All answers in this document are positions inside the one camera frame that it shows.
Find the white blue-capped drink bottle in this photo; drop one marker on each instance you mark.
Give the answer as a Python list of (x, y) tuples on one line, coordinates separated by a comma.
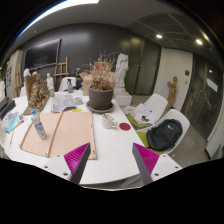
[(39, 126)]

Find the large bright ceiling light panel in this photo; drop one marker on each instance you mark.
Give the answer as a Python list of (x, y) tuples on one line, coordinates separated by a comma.
[(60, 6)]

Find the white mug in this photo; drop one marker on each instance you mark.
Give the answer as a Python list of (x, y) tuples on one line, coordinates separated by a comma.
[(108, 122)]

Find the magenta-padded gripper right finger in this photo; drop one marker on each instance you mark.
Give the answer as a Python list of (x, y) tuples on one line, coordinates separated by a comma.
[(166, 166)]

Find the white plaster head bust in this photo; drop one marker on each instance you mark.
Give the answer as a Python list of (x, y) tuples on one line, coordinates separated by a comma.
[(26, 72)]

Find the small yellow tag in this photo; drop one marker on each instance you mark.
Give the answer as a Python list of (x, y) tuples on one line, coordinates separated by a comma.
[(77, 110)]

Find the open magazine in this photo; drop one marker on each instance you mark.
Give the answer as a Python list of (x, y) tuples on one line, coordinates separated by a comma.
[(63, 101)]

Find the clear spray bottle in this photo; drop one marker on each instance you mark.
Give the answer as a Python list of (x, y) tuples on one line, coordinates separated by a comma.
[(70, 87)]

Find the small jar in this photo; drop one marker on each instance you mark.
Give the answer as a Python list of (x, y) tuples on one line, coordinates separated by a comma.
[(21, 117)]

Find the brown cardboard box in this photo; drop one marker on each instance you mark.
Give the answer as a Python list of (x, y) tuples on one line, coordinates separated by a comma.
[(87, 83)]

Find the white cabinet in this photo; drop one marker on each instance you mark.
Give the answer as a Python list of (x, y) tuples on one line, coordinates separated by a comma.
[(14, 63)]

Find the grey pot with dried plant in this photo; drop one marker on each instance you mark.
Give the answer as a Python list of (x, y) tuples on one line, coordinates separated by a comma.
[(100, 98)]

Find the large white plaster statue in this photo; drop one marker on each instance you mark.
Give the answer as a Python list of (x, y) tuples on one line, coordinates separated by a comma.
[(121, 70)]

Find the black wall screen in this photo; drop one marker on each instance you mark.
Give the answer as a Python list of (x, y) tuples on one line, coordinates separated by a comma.
[(41, 55)]

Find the white plaster standing figure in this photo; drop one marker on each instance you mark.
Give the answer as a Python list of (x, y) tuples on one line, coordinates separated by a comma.
[(49, 81)]

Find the wooden carved figure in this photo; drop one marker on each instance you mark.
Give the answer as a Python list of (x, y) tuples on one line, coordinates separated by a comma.
[(171, 91)]

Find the red box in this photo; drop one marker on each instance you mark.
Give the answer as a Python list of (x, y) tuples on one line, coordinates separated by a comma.
[(100, 66)]

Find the grey round plant saucer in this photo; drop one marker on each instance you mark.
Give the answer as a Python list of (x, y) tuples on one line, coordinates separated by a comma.
[(100, 111)]

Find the colourful book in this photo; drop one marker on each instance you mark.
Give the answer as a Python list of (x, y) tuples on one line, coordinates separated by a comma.
[(10, 121)]

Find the stack of papers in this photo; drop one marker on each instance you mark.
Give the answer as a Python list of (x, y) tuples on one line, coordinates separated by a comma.
[(141, 111)]

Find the black box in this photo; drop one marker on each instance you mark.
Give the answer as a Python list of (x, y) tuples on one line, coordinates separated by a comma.
[(6, 108)]

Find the small white plaster bust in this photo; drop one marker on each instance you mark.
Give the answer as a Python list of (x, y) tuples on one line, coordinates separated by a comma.
[(34, 73)]

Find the lime green seat cushion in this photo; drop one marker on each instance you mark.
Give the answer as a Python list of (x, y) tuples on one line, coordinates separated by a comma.
[(142, 138), (133, 122)]

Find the golden brown relief sculpture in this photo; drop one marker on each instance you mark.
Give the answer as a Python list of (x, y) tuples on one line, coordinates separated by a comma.
[(38, 96)]

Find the black backpack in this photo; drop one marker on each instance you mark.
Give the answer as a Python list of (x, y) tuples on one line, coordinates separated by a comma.
[(165, 135)]

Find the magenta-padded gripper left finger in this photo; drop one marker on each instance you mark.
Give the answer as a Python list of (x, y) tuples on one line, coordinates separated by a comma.
[(53, 165)]

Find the flat round red coaster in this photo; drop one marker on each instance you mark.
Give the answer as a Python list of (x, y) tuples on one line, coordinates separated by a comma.
[(125, 126)]

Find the beige wooden board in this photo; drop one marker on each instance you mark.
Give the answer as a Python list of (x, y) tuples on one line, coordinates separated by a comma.
[(73, 133)]

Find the round recessed ceiling light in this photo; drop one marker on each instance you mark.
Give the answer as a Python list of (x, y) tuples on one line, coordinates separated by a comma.
[(159, 36), (199, 42)]

